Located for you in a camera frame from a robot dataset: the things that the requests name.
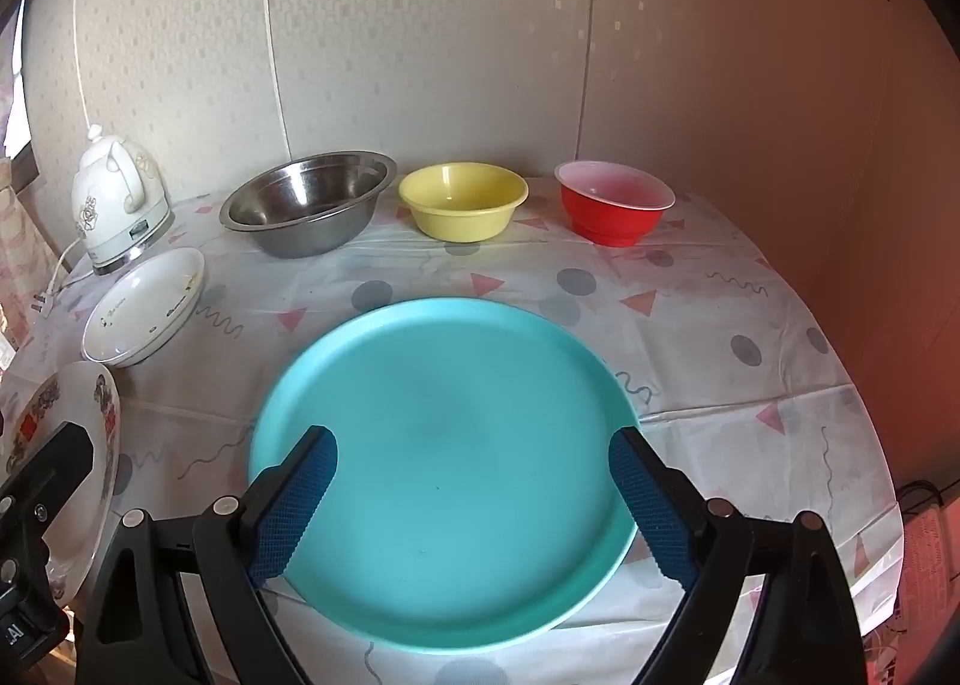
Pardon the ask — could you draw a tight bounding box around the stainless steel bowl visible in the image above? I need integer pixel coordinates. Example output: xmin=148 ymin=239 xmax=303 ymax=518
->
xmin=219 ymin=149 xmax=398 ymax=260

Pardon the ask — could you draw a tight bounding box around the red plastic bowl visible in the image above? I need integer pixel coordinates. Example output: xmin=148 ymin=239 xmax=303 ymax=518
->
xmin=554 ymin=160 xmax=676 ymax=249

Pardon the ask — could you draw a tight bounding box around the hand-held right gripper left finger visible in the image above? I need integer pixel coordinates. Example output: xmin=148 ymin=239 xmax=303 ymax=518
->
xmin=75 ymin=424 xmax=338 ymax=685

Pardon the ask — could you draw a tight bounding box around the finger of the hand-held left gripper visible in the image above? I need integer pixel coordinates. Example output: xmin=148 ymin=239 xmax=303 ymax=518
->
xmin=0 ymin=421 xmax=95 ymax=609

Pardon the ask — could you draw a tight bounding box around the yellow plastic bowl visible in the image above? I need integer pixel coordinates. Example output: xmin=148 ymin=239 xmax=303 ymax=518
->
xmin=398 ymin=163 xmax=530 ymax=242

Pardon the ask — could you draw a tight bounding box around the white ceramic electric kettle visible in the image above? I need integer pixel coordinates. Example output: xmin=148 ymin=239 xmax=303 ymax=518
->
xmin=71 ymin=124 xmax=175 ymax=275

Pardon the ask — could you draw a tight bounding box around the black cable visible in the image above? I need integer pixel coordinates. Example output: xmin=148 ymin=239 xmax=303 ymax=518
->
xmin=896 ymin=478 xmax=950 ymax=517

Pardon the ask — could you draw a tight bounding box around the patterned plastic tablecloth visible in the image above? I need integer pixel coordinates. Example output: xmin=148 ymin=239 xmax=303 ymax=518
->
xmin=0 ymin=193 xmax=905 ymax=685

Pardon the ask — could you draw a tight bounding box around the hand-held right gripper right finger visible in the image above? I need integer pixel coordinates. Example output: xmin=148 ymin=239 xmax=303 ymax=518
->
xmin=609 ymin=424 xmax=863 ymax=685

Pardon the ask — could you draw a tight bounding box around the floral printed white plate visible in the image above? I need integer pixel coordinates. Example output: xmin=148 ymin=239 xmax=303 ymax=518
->
xmin=0 ymin=360 xmax=122 ymax=600

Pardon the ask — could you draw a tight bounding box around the turquoise plastic plate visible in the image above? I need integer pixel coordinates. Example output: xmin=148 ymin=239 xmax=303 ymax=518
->
xmin=250 ymin=297 xmax=642 ymax=654

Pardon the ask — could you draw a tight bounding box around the white deep dish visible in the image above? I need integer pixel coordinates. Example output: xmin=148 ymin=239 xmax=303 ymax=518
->
xmin=81 ymin=247 xmax=206 ymax=367

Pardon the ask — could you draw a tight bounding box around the patterned curtain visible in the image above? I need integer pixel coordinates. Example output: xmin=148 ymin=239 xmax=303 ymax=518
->
xmin=0 ymin=160 xmax=61 ymax=352

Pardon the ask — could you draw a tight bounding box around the white kettle power cable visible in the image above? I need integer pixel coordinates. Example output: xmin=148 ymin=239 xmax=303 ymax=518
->
xmin=34 ymin=238 xmax=83 ymax=318

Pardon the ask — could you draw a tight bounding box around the dark window frame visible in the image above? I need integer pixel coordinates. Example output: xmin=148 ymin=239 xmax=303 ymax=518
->
xmin=0 ymin=0 xmax=42 ymax=187

